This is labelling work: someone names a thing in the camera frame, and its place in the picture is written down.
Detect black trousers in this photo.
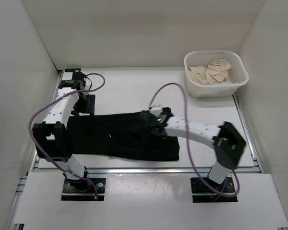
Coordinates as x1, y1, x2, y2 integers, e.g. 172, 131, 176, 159
67, 112, 180, 161

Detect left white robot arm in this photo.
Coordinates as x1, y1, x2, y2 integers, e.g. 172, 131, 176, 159
29, 69, 97, 193

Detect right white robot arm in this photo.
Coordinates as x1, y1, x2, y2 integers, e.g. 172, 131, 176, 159
138, 107, 246, 192

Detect beige trousers in basket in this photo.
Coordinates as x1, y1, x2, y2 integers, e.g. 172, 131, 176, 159
185, 58, 243, 86

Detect white plastic basket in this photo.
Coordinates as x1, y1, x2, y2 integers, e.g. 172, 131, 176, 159
184, 50, 249, 98

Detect white front cover board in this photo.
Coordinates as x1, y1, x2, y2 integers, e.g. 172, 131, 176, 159
14, 172, 288, 230

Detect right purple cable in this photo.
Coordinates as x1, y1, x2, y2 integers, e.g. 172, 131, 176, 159
149, 82, 240, 198

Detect purple cable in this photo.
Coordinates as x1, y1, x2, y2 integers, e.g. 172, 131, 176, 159
149, 82, 240, 198
28, 73, 106, 201

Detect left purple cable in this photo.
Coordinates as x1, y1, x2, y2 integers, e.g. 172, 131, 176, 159
28, 73, 106, 201

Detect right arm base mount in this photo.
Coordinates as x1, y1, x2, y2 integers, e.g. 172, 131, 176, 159
190, 176, 238, 203

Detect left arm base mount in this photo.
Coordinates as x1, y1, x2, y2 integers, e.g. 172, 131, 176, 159
61, 176, 106, 202

